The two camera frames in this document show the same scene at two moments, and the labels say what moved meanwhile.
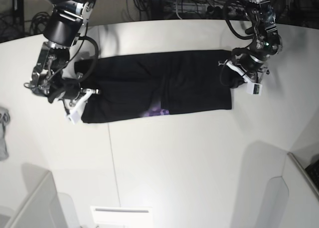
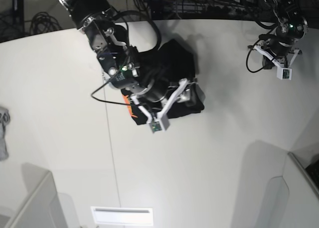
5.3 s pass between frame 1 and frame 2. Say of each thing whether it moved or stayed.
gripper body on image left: moved
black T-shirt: moved
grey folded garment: stayed
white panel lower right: stayed
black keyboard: stayed
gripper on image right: moved
